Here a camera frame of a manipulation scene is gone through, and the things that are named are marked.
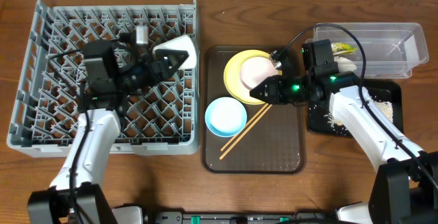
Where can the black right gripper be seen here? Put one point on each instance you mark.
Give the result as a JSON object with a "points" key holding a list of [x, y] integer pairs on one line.
{"points": [[280, 91]]}

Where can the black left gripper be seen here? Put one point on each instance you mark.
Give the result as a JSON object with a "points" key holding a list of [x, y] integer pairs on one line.
{"points": [[159, 68]]}

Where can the pink white bowl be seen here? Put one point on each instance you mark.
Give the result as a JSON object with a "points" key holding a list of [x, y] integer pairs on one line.
{"points": [[255, 70]]}

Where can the light blue saucer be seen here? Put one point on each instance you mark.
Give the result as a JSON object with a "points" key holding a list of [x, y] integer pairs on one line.
{"points": [[225, 117]]}

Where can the white tissue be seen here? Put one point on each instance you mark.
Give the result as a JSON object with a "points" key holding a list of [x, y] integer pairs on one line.
{"points": [[344, 64]]}

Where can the green snack wrapper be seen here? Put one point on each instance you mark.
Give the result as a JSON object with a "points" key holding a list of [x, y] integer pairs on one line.
{"points": [[339, 48]]}

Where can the rice and shell scraps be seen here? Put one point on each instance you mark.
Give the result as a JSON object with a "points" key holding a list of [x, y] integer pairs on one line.
{"points": [[386, 107]]}

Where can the white small cup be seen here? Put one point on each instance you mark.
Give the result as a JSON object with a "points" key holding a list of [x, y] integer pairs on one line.
{"points": [[182, 43]]}

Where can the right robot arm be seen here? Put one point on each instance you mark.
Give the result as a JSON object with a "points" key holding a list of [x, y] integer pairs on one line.
{"points": [[405, 187]]}

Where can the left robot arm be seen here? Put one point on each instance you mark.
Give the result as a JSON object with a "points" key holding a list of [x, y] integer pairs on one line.
{"points": [[103, 103]]}

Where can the grey dishwasher rack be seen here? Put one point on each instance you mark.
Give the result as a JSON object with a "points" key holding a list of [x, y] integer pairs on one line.
{"points": [[162, 120]]}

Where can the black waste tray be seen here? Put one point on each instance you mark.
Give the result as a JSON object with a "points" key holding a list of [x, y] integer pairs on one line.
{"points": [[384, 90]]}

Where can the wooden chopstick upper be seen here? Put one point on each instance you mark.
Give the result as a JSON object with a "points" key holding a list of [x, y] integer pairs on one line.
{"points": [[251, 120]]}

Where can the wooden chopstick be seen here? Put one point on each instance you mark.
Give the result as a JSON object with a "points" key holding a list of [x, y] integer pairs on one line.
{"points": [[251, 120], [243, 133]]}

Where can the yellow plate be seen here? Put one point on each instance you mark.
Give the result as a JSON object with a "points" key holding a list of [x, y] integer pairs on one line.
{"points": [[232, 76]]}

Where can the brown serving tray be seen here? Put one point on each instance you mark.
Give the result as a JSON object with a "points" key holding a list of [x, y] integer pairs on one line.
{"points": [[274, 145]]}

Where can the wooden chopstick lower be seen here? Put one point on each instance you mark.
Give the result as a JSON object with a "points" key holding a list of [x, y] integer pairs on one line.
{"points": [[243, 133]]}

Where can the clear plastic bin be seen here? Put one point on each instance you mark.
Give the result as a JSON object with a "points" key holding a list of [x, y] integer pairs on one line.
{"points": [[392, 50]]}

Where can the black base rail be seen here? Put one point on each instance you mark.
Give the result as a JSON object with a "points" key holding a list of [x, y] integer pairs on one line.
{"points": [[177, 217]]}

